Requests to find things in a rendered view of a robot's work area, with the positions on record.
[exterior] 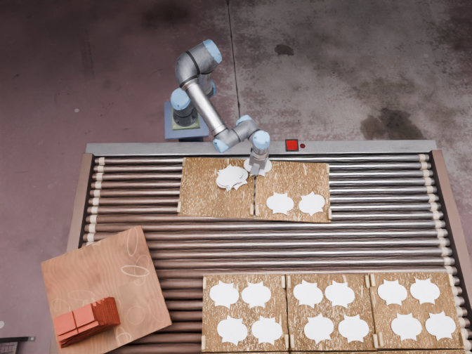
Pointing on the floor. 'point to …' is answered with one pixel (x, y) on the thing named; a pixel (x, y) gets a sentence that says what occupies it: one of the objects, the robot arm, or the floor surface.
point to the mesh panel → (17, 342)
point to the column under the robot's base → (182, 130)
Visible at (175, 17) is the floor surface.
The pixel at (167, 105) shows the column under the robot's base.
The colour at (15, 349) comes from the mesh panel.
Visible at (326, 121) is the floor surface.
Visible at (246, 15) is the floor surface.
